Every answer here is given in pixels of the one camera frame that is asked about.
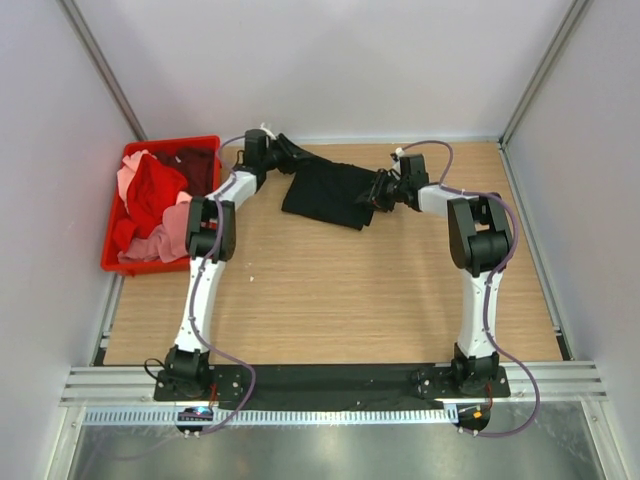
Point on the red plastic bin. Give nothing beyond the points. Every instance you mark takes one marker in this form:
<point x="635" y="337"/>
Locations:
<point x="109" y="261"/>

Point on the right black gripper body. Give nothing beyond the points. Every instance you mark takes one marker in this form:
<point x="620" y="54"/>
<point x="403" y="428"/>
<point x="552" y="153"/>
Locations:
<point x="386" y="191"/>

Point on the dark maroon t shirt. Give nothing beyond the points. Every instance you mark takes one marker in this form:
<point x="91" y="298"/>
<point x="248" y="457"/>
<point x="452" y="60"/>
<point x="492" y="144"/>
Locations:
<point x="195" y="164"/>

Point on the aluminium corner post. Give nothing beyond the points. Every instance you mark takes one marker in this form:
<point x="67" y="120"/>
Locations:
<point x="100" y="63"/>
<point x="567" y="27"/>

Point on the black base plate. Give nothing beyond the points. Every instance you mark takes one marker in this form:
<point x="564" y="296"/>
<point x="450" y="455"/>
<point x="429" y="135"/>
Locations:
<point x="349" y="387"/>

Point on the pink t shirt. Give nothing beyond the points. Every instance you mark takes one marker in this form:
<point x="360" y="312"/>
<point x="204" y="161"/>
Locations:
<point x="166" y="243"/>

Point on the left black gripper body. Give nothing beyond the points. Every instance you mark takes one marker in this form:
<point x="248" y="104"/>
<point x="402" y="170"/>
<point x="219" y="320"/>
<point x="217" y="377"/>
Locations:
<point x="281" y="156"/>

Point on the right aluminium corner post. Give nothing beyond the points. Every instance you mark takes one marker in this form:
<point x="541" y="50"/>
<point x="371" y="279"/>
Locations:
<point x="567" y="27"/>

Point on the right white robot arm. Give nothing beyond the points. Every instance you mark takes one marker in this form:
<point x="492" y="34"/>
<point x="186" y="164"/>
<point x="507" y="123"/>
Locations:
<point x="481" y="244"/>

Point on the aluminium frame rail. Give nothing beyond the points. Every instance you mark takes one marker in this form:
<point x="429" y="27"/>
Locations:
<point x="539" y="380"/>

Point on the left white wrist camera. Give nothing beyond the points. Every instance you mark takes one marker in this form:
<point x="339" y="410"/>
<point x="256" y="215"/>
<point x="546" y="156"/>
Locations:
<point x="264" y="127"/>

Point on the red t shirt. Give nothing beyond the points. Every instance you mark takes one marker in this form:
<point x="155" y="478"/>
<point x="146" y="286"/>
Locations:
<point x="145" y="189"/>

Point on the slotted cable duct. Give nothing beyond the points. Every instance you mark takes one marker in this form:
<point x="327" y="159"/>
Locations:
<point x="201" y="416"/>

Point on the left aluminium corner post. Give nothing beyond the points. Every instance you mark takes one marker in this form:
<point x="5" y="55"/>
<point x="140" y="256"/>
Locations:
<point x="100" y="63"/>

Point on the black t shirt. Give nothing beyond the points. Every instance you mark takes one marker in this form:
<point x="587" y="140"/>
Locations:
<point x="328" y="191"/>

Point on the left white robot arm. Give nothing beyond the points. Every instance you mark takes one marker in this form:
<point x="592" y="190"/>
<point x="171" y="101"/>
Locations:
<point x="186" y="373"/>

